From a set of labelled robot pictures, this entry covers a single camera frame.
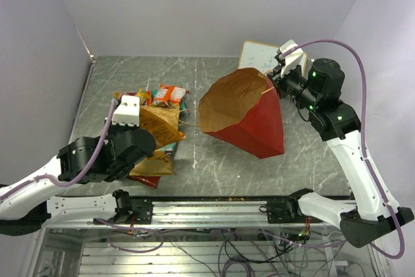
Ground aluminium frame rail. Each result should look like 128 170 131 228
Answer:
41 199 361 230

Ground purple cable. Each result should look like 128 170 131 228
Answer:
278 38 406 258
0 98 166 254

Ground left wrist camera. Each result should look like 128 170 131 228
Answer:
112 93 141 127

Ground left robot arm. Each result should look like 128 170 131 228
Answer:
1 125 156 236

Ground small whiteboard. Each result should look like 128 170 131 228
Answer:
238 40 307 76

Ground brown snack packet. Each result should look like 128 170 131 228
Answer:
130 143 178 176

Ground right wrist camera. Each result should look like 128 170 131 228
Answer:
274 40 307 78

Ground orange skittles packet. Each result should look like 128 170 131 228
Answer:
151 84 189 108

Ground red doritos chip bag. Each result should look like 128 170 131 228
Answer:
128 175 161 189

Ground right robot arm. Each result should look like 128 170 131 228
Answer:
267 58 414 248

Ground yellow m&m's packet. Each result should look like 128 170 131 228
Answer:
136 89 152 106

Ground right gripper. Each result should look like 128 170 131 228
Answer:
267 60 320 111

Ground teal snack packet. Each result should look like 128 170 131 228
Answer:
176 90 189 119

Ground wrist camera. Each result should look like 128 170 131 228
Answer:
274 40 307 78
112 93 141 127

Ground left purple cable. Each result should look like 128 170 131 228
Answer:
0 98 166 254

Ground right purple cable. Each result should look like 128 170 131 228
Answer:
278 38 406 258

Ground orange kettle chips bag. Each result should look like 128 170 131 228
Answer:
139 106 185 149

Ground red paper bag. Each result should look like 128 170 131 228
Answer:
195 67 285 159

